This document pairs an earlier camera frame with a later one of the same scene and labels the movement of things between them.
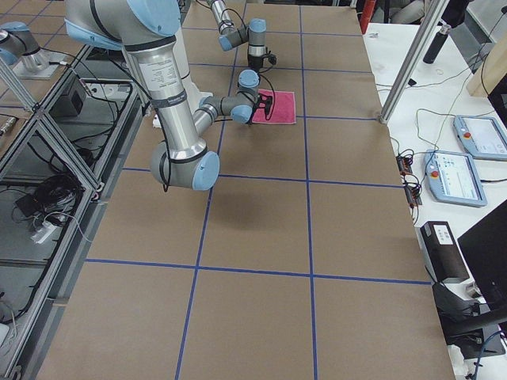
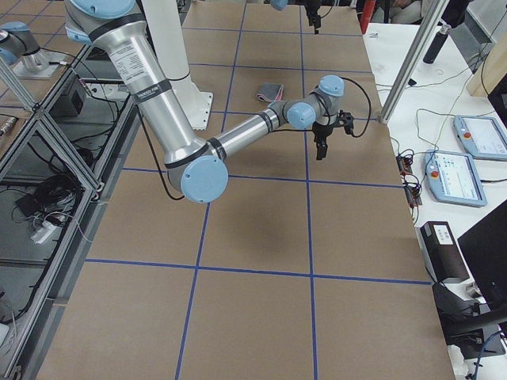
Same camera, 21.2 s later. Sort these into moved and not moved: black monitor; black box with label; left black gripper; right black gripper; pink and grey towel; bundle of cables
Moved: right black gripper; left black gripper; pink and grey towel
Not moved: black monitor; black box with label; bundle of cables
